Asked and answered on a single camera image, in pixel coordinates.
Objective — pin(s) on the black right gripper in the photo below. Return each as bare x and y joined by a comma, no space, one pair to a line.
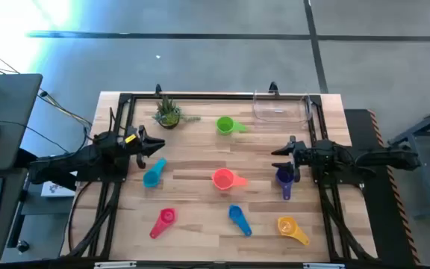
310,157

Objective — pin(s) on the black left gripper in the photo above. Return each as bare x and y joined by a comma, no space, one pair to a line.
131,143

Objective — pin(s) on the purple measuring cup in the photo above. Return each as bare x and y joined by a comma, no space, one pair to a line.
284,180

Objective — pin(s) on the teal measuring cup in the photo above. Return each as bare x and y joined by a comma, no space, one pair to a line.
150,178

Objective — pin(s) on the orange measuring cup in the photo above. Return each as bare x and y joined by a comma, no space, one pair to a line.
223,179

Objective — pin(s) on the yellow measuring cup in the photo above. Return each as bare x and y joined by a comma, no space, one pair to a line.
286,226

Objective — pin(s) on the green measuring cup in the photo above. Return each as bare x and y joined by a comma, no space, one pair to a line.
224,125

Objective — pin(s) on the red measuring cup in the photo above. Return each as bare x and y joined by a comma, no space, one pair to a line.
167,216

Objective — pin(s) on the blue measuring cup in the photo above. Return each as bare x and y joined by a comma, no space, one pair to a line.
235,213

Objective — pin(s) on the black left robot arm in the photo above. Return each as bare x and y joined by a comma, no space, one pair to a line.
69,164

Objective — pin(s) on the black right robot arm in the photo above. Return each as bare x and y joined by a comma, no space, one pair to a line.
386,157

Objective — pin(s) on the clear plastic basket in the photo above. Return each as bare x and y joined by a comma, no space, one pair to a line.
274,119

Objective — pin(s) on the potted succulent plant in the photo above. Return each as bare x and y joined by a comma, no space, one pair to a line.
168,116

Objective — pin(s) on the white booklet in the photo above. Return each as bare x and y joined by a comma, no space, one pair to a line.
56,190

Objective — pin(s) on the black hazard-striped floor mat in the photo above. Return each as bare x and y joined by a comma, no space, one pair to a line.
379,209

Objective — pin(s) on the black desk support beam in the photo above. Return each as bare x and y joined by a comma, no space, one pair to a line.
22,157

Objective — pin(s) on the blue-grey metal stand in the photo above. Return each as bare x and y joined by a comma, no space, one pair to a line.
425,194

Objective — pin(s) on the black caster wheel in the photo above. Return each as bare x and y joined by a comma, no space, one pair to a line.
22,246

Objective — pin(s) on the black frame clamp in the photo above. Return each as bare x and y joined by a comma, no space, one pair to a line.
273,87
158,89

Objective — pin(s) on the silver metal bracket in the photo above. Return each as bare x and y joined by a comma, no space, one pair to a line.
116,265
323,266

